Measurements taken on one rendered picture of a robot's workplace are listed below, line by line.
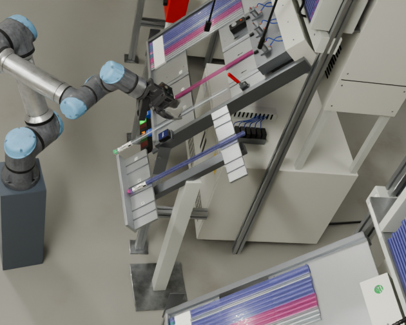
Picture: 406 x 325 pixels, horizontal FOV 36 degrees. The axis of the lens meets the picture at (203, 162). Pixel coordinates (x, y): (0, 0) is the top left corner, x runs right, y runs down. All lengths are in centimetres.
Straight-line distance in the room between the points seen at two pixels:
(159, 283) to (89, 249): 40
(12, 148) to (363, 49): 136
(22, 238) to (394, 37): 174
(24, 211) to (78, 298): 53
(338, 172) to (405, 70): 63
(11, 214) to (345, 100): 144
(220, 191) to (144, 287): 59
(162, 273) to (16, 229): 67
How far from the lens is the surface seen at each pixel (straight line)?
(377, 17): 235
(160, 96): 220
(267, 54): 243
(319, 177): 291
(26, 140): 248
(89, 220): 321
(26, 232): 282
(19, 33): 236
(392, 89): 261
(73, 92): 213
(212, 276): 314
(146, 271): 307
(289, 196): 298
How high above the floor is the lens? 259
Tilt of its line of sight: 46 degrees down
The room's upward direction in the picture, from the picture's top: 18 degrees clockwise
